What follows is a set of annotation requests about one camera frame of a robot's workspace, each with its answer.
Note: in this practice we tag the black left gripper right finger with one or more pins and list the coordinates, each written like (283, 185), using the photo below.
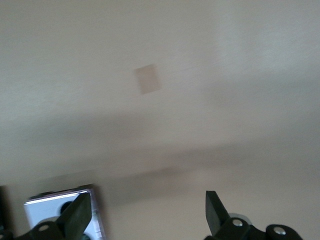
(216, 215)

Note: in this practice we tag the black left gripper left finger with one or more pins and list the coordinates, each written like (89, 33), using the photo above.
(75, 217)

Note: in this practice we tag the brown tape patch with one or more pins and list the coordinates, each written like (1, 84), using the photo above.
(147, 78)

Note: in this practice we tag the lavender phone with two lenses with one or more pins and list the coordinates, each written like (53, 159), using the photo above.
(42, 207)

